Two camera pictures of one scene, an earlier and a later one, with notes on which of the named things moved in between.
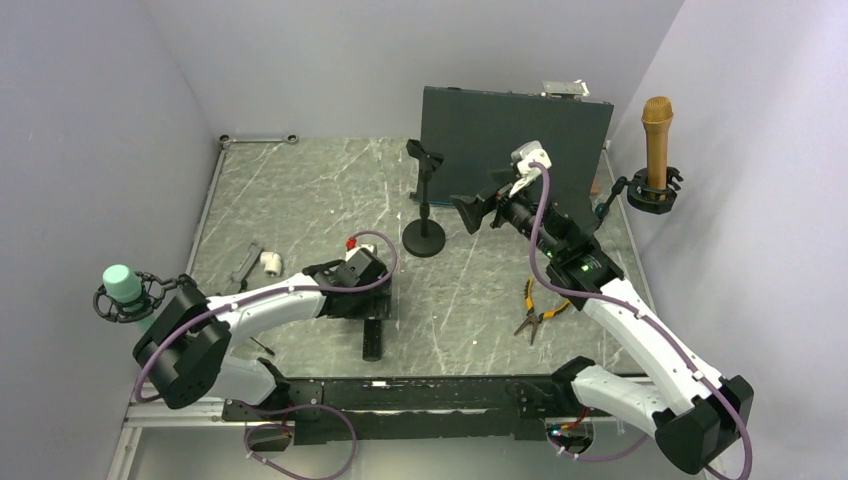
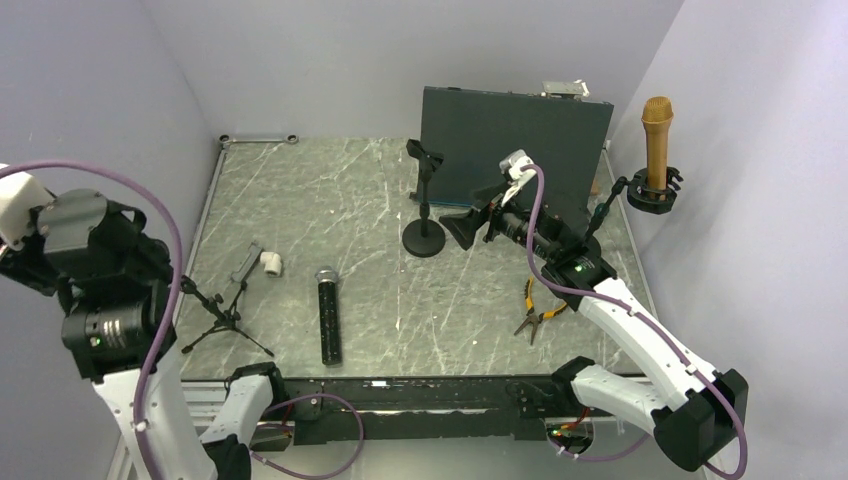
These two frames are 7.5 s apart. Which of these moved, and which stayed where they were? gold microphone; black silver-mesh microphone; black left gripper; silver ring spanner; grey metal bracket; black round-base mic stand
Moved: black silver-mesh microphone; black left gripper
Stayed: grey metal bracket; silver ring spanner; black round-base mic stand; gold microphone
